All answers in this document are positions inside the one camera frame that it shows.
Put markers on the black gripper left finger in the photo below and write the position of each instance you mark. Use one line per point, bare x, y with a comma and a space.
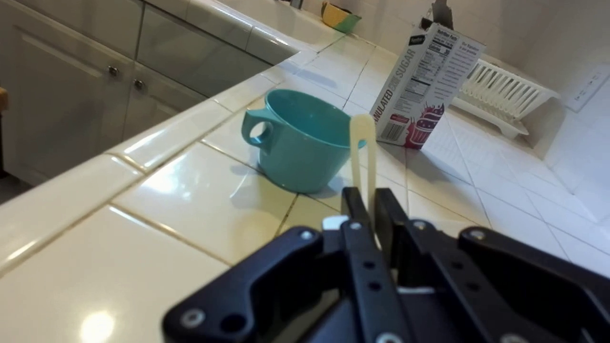
368, 272

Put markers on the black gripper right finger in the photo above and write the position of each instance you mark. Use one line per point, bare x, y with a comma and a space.
458, 267

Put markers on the white plastic spoon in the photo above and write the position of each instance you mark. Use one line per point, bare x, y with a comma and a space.
362, 152

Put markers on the teal plastic cup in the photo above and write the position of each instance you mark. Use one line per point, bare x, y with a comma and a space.
298, 152

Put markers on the white dish rack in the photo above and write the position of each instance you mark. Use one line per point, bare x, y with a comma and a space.
507, 87

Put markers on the granulated sugar box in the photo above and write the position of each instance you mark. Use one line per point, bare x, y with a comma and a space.
425, 82

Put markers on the yellow green sponge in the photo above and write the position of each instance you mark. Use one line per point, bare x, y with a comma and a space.
340, 17

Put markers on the white base cabinet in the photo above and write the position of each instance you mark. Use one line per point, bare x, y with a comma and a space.
63, 95

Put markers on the white wall outlet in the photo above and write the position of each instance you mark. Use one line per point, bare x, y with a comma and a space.
591, 87

